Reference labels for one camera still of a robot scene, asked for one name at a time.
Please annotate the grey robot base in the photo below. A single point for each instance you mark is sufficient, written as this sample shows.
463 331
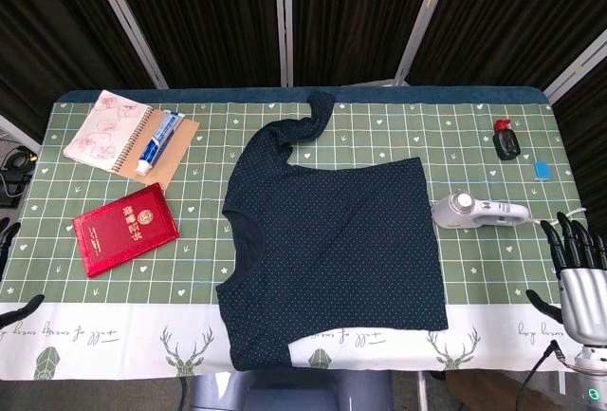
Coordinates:
294 394

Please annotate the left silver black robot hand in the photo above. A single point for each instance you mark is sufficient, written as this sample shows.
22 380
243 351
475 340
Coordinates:
9 240

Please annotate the black bottle with red cap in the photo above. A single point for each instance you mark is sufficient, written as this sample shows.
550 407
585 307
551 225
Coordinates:
506 145

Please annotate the spiral notebook with kraft cover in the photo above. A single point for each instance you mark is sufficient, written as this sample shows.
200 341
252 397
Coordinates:
106 131

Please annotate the white handheld steamer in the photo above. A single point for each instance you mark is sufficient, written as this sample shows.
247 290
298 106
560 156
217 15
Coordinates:
457 214

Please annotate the dark blue table cover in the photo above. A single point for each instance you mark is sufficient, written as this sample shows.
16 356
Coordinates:
427 94

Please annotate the green checked tablecloth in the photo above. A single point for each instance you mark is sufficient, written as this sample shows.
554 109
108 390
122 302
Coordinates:
498 278

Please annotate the red certificate book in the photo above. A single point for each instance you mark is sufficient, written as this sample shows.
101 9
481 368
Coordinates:
125 228

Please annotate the white metal table leg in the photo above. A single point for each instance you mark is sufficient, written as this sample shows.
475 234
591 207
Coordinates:
422 392

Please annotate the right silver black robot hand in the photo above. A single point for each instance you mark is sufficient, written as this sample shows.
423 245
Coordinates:
583 302

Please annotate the small blue eraser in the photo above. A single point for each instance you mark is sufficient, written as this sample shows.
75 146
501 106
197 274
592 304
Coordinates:
542 170

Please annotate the blue white toothpaste tube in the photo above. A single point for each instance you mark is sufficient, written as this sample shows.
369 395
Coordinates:
154 145

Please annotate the navy dotted t-shirt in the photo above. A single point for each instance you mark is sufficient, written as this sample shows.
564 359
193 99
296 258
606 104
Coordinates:
332 240

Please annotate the black folding screen panel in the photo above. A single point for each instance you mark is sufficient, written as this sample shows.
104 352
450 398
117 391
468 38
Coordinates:
588 112
355 17
57 26
512 17
204 17

